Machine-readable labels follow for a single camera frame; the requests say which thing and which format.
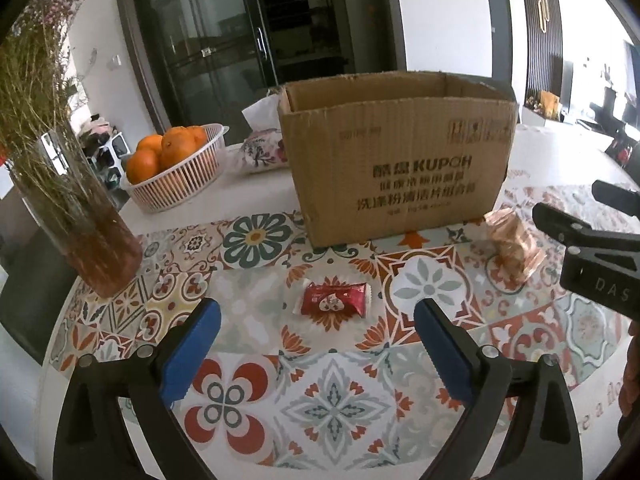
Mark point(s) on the right hand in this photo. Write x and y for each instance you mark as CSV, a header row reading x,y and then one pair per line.
x,y
629,393

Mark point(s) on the orange mandarin pile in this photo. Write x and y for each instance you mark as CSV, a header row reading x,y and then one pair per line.
x,y
158,152

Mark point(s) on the white shoe rack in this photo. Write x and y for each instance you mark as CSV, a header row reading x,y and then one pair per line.
x,y
107,152

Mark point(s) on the patterned tile tablecloth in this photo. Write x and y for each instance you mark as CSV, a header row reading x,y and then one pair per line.
x,y
328,396

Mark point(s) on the dried pink flower bouquet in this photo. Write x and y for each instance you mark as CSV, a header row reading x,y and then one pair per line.
x,y
35,70

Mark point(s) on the white plastic fruit basket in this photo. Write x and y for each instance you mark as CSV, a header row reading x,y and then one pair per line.
x,y
176,185

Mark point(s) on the red candy packet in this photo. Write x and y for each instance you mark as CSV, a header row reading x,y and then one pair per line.
x,y
351,299

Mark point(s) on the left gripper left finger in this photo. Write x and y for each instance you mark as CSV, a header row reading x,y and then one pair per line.
x,y
92,441

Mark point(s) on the dark chair near left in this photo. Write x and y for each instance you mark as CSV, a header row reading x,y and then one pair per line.
x,y
32,298

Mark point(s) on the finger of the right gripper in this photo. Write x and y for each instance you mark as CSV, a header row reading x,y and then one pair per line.
x,y
614,196
580,239

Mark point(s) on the copper foil snack packet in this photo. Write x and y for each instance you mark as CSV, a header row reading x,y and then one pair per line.
x,y
518,250

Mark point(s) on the floral tissue box cover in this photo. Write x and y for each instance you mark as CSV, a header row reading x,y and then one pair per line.
x,y
263,150

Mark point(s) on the glass flower vase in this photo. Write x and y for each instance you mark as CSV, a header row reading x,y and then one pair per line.
x,y
72,206

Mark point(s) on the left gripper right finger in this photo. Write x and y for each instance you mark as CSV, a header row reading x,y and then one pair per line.
x,y
542,441

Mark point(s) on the black glass sliding door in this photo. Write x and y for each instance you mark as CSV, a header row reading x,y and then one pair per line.
x,y
198,61

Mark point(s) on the brown cardboard box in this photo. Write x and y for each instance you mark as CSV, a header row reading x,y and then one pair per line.
x,y
376,155

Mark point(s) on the white tv cabinet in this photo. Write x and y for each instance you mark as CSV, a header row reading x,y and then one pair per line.
x,y
533,115

